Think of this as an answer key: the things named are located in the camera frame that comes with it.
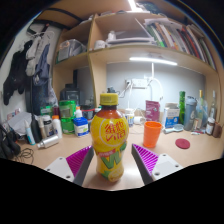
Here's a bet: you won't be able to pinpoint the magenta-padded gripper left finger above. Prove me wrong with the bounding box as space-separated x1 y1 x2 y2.
44 145 95 187

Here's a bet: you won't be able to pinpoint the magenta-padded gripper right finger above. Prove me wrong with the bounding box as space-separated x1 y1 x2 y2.
131 143 184 186

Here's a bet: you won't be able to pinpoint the yellow drink bottle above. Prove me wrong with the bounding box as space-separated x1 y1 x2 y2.
90 92 130 183

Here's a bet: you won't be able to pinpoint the red round coaster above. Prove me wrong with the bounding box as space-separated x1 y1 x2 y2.
175 138 191 150

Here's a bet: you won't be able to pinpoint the silver spray can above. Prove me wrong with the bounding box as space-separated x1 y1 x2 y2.
36 134 60 150

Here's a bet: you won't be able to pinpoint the orange plastic cup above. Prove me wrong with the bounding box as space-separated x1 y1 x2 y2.
143 120 163 149

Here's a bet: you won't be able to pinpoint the white hand brush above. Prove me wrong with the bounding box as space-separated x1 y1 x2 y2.
163 123 185 135

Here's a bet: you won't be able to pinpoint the blue and white tub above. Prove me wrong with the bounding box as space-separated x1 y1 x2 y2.
72 116 90 138

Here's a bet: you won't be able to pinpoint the white and blue carton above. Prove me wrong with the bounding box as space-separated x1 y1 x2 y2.
163 102 181 129

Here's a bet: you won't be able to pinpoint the magenta foil pouch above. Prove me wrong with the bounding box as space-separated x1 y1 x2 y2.
145 99 161 122

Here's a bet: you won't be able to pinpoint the green canister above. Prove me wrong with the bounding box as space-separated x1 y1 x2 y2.
58 99 77 135

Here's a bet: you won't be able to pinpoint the grey shaker bottle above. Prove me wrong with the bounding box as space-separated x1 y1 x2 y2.
183 95 198 131

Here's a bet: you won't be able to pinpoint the brown jar white lid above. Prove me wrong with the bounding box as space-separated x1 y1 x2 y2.
205 116 216 136

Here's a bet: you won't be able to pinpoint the tall green bottle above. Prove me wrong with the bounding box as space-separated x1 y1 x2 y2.
178 90 186 125

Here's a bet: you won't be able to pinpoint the brown mug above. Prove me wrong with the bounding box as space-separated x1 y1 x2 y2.
213 121 224 139

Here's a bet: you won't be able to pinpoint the yellow-capped bottle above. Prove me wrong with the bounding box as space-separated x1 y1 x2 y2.
197 89 205 128

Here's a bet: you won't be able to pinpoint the black appliance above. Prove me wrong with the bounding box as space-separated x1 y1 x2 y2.
59 83 81 106

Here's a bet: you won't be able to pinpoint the clear glass bottle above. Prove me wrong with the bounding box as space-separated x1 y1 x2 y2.
209 90 218 122

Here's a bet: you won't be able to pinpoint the white LED light bar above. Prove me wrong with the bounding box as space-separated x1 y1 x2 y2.
129 56 179 67
127 0 138 12

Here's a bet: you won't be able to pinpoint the hanging dark clothes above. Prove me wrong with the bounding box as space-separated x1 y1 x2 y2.
2 26 56 108

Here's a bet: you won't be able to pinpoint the white wall power socket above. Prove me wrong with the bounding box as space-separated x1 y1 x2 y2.
125 78 149 90

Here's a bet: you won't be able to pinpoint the white cable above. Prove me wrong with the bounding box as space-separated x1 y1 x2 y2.
146 62 165 101

